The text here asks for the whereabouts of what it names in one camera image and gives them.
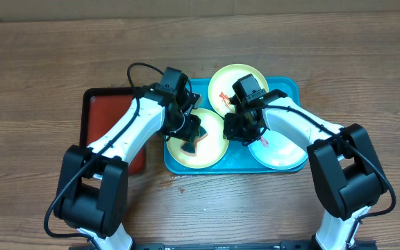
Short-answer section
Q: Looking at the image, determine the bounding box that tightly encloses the light blue plate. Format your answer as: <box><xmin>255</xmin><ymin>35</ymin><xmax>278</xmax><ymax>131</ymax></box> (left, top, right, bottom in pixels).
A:
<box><xmin>248</xmin><ymin>129</ymin><xmax>308</xmax><ymax>171</ymax></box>

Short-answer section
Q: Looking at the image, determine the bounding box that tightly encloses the green plate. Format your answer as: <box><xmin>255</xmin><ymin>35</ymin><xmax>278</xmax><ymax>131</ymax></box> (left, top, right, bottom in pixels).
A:
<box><xmin>166</xmin><ymin>108</ymin><xmax>229</xmax><ymax>169</ymax></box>
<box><xmin>208</xmin><ymin>64</ymin><xmax>269</xmax><ymax>117</ymax></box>

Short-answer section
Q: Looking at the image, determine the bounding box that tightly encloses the green plate back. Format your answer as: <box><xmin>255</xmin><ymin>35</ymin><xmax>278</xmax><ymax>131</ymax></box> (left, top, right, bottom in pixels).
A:
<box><xmin>208</xmin><ymin>64</ymin><xmax>269</xmax><ymax>117</ymax></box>

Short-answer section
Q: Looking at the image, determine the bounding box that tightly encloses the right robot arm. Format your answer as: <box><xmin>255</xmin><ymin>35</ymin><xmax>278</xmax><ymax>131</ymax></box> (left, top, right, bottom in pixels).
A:
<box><xmin>224</xmin><ymin>90</ymin><xmax>396</xmax><ymax>249</ymax></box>

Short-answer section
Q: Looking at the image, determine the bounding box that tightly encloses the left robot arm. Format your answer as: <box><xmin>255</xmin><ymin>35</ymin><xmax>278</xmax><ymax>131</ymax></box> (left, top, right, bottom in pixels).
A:
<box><xmin>45</xmin><ymin>83</ymin><xmax>201</xmax><ymax>249</ymax></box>

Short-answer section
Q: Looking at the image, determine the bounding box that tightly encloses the blue plastic tray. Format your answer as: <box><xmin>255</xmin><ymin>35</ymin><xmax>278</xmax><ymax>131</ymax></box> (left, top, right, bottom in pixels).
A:
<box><xmin>163</xmin><ymin>76</ymin><xmax>308</xmax><ymax>175</ymax></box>

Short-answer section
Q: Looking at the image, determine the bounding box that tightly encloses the black tray with red liquid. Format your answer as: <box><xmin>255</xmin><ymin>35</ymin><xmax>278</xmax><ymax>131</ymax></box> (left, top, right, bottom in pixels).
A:
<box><xmin>78</xmin><ymin>86</ymin><xmax>147</xmax><ymax>176</ymax></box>

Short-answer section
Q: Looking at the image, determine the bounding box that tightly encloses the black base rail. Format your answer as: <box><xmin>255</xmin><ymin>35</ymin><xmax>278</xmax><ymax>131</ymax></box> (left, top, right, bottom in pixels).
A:
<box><xmin>68</xmin><ymin>240</ymin><xmax>378</xmax><ymax>250</ymax></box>

